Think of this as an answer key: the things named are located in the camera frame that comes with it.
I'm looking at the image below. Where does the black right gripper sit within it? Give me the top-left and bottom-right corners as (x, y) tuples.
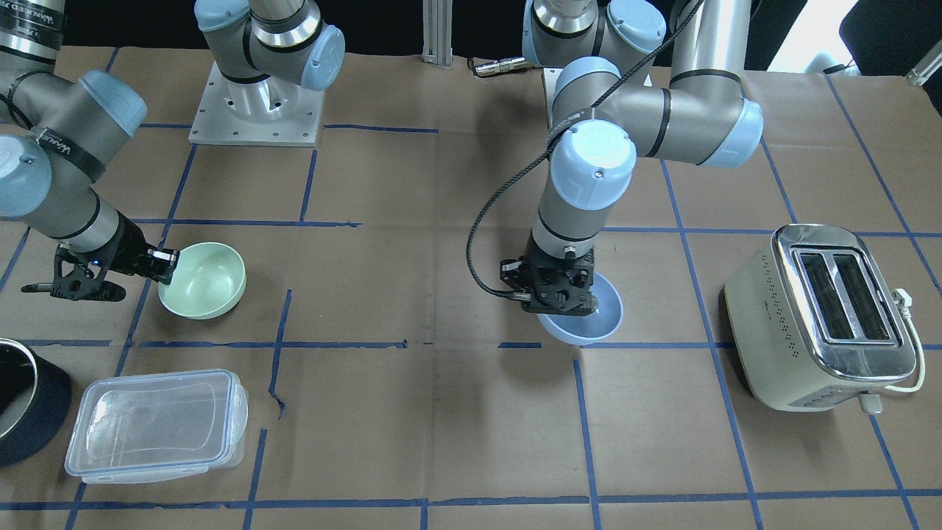
(50, 214), (180, 302)

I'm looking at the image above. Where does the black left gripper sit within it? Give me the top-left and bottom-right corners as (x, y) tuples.
(499, 232), (595, 316)

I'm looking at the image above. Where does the green bowl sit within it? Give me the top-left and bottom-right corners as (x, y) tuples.
(158, 241), (248, 319)

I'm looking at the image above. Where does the blue bowl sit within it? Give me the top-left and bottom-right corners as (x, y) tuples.
(537, 272), (625, 346)

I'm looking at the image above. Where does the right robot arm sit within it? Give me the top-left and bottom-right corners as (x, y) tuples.
(1, 1), (346, 302)

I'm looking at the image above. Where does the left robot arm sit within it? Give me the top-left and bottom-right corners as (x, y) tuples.
(500, 1), (764, 317)

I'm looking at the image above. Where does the clear plastic food container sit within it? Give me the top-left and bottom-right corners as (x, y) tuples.
(64, 369), (248, 484)

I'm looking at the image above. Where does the dark blue pot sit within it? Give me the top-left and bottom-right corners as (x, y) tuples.
(1, 338), (73, 467)

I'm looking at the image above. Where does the cream chrome toaster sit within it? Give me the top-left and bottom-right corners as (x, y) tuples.
(724, 224), (924, 415)

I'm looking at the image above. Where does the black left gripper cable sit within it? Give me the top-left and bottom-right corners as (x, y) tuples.
(467, 0), (704, 301)

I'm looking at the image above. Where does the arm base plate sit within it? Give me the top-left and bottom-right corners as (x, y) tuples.
(542, 68), (560, 127)
(188, 63), (325, 147)

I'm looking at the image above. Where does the silver cable connector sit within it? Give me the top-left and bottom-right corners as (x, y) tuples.
(467, 57), (532, 78)

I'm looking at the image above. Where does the aluminium frame post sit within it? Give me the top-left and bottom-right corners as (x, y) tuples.
(421, 0), (453, 69)

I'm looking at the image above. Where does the white toaster power cable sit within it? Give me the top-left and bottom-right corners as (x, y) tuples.
(857, 288), (927, 415)

